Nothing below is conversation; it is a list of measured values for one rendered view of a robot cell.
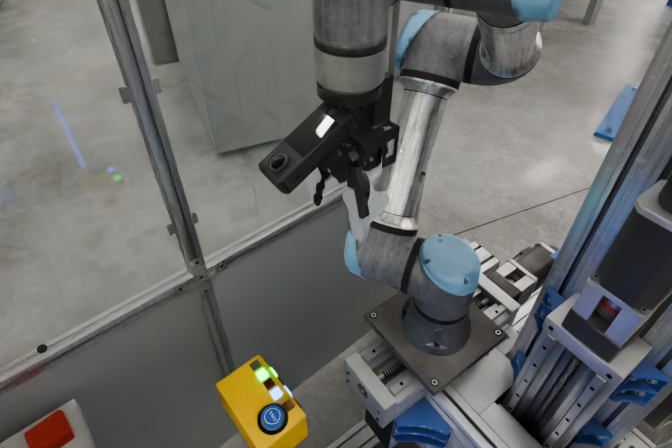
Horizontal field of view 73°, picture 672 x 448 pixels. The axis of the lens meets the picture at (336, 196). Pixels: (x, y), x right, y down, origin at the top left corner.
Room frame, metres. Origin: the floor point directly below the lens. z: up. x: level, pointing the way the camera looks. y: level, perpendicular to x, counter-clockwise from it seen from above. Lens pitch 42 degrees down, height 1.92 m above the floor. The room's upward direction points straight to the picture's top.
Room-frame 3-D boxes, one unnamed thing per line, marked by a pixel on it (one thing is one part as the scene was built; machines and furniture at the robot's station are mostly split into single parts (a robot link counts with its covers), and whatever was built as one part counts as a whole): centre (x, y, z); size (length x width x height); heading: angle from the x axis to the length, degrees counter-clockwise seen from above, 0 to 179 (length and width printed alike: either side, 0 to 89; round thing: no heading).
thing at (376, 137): (0.46, -0.02, 1.62); 0.09 x 0.08 x 0.12; 130
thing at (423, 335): (0.57, -0.22, 1.09); 0.15 x 0.15 x 0.10
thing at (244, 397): (0.39, 0.14, 1.02); 0.16 x 0.10 x 0.11; 40
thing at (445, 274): (0.57, -0.21, 1.20); 0.13 x 0.12 x 0.14; 64
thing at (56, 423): (0.40, 0.62, 0.87); 0.08 x 0.08 x 0.02; 43
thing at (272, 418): (0.35, 0.11, 1.08); 0.04 x 0.04 x 0.02
